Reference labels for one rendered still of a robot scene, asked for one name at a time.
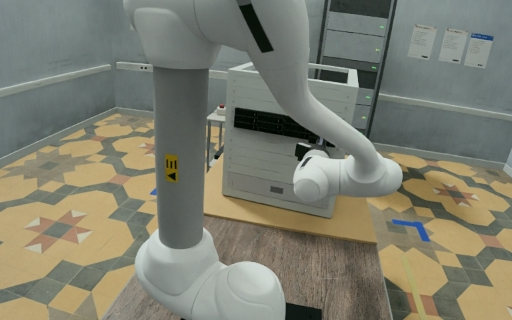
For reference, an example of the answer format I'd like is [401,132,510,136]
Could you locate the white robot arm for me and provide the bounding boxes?
[123,0,403,320]

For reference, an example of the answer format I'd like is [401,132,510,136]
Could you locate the tan wooden board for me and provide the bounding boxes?
[204,153,377,245]

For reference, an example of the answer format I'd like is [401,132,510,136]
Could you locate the white server rack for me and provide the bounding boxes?
[222,62,359,219]

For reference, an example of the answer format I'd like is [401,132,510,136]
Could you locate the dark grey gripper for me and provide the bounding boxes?
[308,136,329,156]

